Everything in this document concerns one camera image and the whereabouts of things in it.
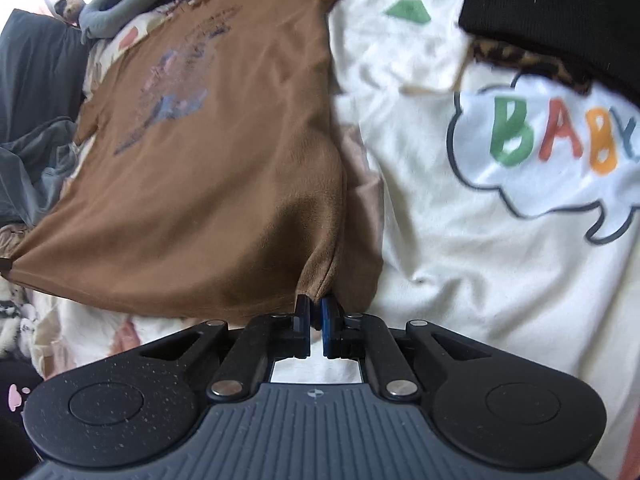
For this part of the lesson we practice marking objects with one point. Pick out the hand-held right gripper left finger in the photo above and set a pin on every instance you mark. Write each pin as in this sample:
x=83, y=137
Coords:
x=303, y=322

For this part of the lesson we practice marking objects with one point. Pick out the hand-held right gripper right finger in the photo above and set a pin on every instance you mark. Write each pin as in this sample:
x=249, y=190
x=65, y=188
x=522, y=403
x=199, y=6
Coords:
x=327, y=325

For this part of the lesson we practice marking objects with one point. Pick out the brown printed t-shirt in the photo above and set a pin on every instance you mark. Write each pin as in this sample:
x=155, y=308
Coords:
x=225, y=170

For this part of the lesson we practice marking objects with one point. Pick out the cream bear print bed sheet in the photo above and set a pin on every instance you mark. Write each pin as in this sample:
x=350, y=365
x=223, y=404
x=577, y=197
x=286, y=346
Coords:
x=450, y=285

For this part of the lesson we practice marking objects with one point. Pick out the leopard print cloth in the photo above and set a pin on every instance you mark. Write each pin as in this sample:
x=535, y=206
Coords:
x=525, y=62

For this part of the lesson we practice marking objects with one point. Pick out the grey neck pillow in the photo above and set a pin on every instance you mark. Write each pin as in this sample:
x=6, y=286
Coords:
x=120, y=5

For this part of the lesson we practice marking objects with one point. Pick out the dark grey duvet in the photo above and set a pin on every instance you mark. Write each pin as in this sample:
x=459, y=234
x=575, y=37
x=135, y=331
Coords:
x=35, y=70

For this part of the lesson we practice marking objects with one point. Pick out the black knit garment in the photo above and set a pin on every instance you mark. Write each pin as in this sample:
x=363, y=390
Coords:
x=550, y=5

